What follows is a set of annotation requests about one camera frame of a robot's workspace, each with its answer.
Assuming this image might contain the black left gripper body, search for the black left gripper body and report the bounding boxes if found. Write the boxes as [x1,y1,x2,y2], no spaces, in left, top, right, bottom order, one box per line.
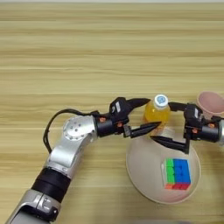
[92,115,132,139]

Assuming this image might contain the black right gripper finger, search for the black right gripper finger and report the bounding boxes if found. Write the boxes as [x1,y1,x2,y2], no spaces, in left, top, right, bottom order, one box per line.
[168,101,189,113]
[150,135,186,151]

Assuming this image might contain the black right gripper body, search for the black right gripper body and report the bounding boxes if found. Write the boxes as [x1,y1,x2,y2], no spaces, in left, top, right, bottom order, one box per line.
[183,122,221,155]

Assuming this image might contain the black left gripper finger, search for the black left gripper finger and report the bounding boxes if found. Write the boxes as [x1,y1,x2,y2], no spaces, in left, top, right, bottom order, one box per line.
[127,97,151,114]
[129,121,163,139]

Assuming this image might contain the orange juice bottle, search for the orange juice bottle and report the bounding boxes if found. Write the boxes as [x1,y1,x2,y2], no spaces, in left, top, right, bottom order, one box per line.
[142,94,172,138]

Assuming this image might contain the pink plastic cup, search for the pink plastic cup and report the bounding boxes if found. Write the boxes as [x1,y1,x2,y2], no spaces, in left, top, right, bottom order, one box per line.
[196,90,224,121]

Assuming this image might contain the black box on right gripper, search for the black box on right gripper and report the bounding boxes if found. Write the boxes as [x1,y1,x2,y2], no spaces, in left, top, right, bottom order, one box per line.
[184,102,205,128]

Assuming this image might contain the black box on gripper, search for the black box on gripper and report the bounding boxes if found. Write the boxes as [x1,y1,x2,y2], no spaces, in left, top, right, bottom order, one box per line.
[184,102,205,128]
[108,97,131,123]

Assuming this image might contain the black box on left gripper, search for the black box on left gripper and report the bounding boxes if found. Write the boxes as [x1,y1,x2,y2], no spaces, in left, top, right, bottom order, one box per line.
[108,97,131,123]

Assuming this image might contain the colourful puzzle cube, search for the colourful puzzle cube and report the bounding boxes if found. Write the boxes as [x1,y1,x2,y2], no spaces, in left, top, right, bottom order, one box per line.
[161,157,192,191]

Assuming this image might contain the beige round plate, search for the beige round plate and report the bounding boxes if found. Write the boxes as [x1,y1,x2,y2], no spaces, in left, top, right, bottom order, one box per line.
[125,128,202,205]

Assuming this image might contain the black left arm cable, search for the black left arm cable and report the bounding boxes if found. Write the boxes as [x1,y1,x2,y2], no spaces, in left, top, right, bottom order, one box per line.
[42,108,101,154]

